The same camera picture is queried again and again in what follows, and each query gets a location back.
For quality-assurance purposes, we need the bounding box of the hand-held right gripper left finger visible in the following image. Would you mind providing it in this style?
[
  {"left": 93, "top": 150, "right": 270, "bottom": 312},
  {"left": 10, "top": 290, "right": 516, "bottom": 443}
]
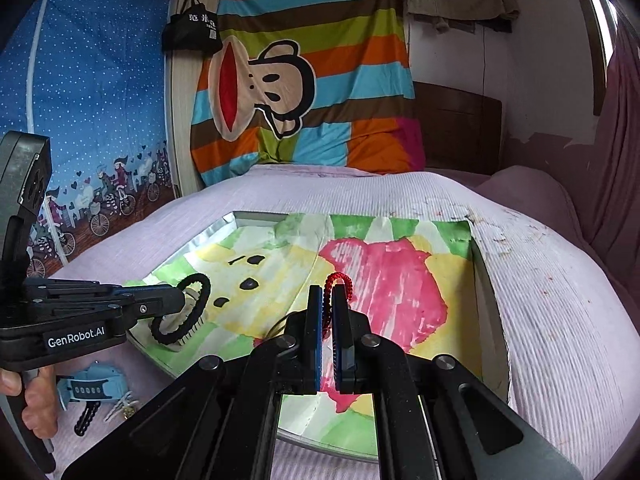
[{"left": 60, "top": 284, "right": 322, "bottom": 480}]

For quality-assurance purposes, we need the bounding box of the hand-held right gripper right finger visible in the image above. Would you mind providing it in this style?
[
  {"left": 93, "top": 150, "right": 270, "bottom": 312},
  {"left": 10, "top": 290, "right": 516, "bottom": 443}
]
[{"left": 332, "top": 284, "right": 583, "bottom": 480}]

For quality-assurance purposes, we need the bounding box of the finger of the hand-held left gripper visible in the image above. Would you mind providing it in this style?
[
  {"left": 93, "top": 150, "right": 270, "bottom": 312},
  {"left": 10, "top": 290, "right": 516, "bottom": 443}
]
[
  {"left": 30, "top": 287, "right": 187, "bottom": 323},
  {"left": 22, "top": 279, "right": 176, "bottom": 295}
]

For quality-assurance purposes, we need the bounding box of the red beaded bracelet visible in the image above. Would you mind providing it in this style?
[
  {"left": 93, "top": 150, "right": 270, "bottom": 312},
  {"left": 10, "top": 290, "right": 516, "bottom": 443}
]
[{"left": 320, "top": 271, "right": 357, "bottom": 341}]

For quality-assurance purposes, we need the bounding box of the black spiky hair tie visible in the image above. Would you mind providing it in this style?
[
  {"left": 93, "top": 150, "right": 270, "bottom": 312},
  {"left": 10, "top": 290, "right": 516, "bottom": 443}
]
[{"left": 150, "top": 273, "right": 213, "bottom": 346}]

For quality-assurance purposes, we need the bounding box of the blue wrist watch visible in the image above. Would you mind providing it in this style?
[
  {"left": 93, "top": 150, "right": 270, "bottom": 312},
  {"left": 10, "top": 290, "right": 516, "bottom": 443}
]
[{"left": 56, "top": 364, "right": 129, "bottom": 409}]

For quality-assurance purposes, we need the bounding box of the white hair clip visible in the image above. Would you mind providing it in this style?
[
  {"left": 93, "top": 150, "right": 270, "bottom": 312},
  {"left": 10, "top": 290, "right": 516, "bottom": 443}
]
[{"left": 104, "top": 391, "right": 139, "bottom": 420}]

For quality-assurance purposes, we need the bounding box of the black hair clip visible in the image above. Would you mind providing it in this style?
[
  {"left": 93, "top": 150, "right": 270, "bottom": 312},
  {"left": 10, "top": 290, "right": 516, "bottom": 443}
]
[{"left": 73, "top": 401, "right": 102, "bottom": 437}]

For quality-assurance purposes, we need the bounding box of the grey cardboard tray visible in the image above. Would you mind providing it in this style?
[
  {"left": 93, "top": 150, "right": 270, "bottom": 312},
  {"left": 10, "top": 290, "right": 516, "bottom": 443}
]
[{"left": 122, "top": 210, "right": 512, "bottom": 464}]

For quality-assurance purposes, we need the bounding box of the person's left hand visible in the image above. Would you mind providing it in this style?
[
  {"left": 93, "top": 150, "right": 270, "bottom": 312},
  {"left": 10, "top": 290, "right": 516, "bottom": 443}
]
[{"left": 0, "top": 365, "right": 58, "bottom": 442}]

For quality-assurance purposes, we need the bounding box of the colourful painted paper lining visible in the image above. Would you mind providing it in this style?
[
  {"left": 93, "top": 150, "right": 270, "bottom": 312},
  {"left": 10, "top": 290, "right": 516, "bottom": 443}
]
[{"left": 124, "top": 212, "right": 484, "bottom": 456}]

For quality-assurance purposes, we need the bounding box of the blue dotted fabric wardrobe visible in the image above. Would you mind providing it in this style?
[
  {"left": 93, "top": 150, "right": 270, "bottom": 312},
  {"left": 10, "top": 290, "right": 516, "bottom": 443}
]
[{"left": 0, "top": 0, "right": 182, "bottom": 281}]

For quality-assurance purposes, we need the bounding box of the beige wooden cabinet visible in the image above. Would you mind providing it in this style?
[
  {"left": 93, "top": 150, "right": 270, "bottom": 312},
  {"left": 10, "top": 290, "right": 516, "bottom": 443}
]
[{"left": 166, "top": 0, "right": 224, "bottom": 197}]

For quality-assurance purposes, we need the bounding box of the brown wooden headboard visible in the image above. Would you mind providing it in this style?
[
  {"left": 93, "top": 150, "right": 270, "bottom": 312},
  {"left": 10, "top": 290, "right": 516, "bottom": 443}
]
[{"left": 412, "top": 81, "right": 504, "bottom": 177}]

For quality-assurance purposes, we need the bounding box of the striped monkey print blanket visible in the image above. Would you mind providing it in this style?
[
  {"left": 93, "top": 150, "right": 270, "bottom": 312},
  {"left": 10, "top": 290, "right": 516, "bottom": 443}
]
[{"left": 189, "top": 0, "right": 427, "bottom": 192}]

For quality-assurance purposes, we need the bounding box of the black tote bag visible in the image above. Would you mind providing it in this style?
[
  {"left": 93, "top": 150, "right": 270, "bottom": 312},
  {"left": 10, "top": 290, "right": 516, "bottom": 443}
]
[{"left": 161, "top": 0, "right": 224, "bottom": 55}]

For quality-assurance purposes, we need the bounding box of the pink curtain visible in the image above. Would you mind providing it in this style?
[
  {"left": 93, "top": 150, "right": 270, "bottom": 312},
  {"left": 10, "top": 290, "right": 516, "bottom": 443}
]
[{"left": 575, "top": 20, "right": 640, "bottom": 263}]

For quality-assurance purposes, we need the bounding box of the window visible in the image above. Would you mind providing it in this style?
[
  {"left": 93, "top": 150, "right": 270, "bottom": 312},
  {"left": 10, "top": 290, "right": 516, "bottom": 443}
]
[{"left": 570, "top": 0, "right": 623, "bottom": 63}]

